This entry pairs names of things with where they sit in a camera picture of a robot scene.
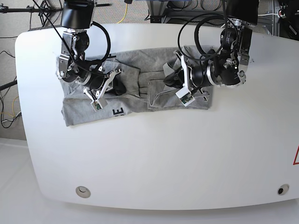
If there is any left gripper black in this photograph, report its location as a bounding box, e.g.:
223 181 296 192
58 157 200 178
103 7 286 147
164 65 209 89

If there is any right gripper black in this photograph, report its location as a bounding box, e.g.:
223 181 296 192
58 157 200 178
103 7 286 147
87 76 127 96

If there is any grey T-shirt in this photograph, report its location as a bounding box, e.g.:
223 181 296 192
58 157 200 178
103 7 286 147
55 45 214 127

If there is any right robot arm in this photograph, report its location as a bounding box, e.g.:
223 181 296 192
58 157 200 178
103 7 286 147
58 0 126 96

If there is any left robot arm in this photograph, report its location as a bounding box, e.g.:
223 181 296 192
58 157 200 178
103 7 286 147
164 0 259 91

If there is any black tripod stand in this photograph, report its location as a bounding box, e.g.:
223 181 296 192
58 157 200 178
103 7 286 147
0 0 112 29

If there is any left table grommet hole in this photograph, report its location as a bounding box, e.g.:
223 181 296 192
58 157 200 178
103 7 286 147
75 186 91 198

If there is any table grommet hole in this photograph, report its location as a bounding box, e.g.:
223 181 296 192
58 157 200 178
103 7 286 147
75 186 91 198
277 184 290 196

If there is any red triangle warning sticker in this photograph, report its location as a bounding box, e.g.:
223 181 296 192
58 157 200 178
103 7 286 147
293 147 299 165

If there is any right table grommet hole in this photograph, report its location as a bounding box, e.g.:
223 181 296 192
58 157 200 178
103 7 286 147
277 184 290 196

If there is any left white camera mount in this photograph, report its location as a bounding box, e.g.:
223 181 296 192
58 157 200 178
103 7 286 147
174 50 197 107

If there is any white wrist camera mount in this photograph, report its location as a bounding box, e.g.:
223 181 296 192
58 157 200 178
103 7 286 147
83 69 123 112

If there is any aluminium frame stand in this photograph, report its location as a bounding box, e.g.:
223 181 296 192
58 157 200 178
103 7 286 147
146 0 280 36

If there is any yellow cable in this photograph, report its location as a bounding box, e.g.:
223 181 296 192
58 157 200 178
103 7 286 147
116 2 128 25

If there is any black floor cables left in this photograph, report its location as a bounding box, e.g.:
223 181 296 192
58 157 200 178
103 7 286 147
0 50 22 129

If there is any white cable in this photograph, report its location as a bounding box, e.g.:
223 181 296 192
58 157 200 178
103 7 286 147
256 9 285 18

